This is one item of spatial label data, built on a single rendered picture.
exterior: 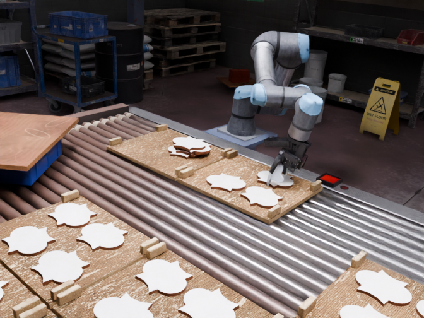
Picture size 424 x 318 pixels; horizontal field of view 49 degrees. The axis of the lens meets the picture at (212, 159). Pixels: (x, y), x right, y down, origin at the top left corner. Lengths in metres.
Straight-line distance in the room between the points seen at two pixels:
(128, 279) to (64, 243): 0.25
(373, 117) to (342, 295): 4.17
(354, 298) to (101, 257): 0.66
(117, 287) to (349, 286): 0.59
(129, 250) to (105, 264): 0.09
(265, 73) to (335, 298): 0.86
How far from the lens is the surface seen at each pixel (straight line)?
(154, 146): 2.01
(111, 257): 1.31
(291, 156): 1.66
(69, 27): 5.13
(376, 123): 5.30
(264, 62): 1.81
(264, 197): 1.61
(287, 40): 1.98
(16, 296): 1.23
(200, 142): 1.94
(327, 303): 1.22
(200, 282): 1.22
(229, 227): 1.48
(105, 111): 2.43
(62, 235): 1.42
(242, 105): 2.30
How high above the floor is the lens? 1.69
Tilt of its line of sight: 23 degrees down
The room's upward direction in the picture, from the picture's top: 4 degrees clockwise
